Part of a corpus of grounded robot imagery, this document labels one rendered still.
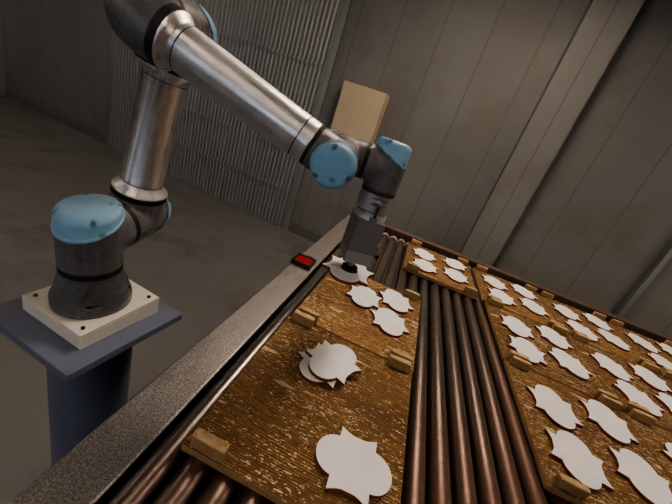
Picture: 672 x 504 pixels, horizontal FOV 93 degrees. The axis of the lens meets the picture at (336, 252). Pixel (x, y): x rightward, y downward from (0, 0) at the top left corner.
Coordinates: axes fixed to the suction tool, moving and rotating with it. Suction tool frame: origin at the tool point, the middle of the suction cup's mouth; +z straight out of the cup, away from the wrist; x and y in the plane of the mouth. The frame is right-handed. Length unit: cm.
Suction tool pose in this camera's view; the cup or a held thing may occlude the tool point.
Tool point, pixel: (347, 272)
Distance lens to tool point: 77.5
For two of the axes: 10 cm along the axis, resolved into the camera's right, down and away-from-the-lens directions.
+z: -3.1, 8.7, 3.8
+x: -9.5, -2.5, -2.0
